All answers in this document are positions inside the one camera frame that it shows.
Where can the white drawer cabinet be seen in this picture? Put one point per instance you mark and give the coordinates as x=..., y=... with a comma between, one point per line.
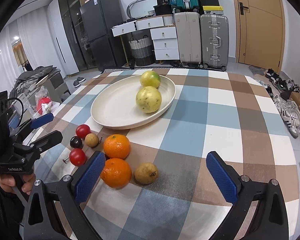
x=163, y=34

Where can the cream oval plate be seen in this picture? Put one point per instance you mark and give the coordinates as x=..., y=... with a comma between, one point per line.
x=115, y=107

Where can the black refrigerator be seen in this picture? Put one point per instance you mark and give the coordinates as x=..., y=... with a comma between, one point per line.
x=99, y=16

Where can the person's left hand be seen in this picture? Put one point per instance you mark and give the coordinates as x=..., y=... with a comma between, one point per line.
x=7, y=182

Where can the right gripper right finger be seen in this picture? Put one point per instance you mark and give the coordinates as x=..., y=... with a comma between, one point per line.
x=269, y=220

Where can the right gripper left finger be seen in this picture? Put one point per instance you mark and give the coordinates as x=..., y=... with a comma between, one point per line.
x=41, y=219

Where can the dark cherry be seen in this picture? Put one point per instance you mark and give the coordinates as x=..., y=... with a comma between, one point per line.
x=76, y=142

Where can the checkered tablecloth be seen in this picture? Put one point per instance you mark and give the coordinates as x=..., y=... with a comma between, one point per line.
x=212, y=111

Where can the red white plastic bag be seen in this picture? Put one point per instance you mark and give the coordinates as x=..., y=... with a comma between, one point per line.
x=43, y=101

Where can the tan longan fruit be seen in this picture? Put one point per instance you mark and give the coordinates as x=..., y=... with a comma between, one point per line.
x=91, y=140

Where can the grey slippers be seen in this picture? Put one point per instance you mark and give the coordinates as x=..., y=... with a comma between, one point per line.
x=77, y=83

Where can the white wardrobe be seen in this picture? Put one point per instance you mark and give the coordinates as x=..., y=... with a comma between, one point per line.
x=66, y=58

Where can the woven laundry basket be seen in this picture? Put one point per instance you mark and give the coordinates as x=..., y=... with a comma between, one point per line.
x=142, y=51

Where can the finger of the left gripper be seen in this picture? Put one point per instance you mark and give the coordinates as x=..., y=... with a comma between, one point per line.
x=40, y=145
x=41, y=120

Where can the white striped sneaker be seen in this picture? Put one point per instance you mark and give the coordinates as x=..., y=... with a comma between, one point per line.
x=289, y=113

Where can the brown longan with calyx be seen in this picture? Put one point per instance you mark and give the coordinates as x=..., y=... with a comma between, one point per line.
x=146, y=173

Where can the yellow spotted passion fruit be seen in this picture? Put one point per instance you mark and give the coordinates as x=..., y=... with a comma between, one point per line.
x=148, y=99

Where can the yellow black box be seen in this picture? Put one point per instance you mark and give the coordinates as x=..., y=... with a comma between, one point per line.
x=213, y=10

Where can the red cherry tomato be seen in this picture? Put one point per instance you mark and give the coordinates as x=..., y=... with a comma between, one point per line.
x=77, y=157
x=82, y=131

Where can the yellow-green passion fruit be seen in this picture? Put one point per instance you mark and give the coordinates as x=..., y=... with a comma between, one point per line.
x=150, y=78

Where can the orange mandarin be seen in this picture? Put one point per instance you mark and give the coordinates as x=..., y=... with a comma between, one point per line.
x=116, y=173
x=117, y=146

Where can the grey clothes pile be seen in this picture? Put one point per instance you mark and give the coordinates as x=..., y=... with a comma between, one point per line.
x=29, y=83

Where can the beige suitcase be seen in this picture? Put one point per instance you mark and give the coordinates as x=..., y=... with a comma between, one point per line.
x=189, y=38

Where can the silver aluminium suitcase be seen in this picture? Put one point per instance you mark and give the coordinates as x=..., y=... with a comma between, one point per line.
x=214, y=31

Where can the wooden door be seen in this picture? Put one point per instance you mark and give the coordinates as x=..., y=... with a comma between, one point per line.
x=260, y=33

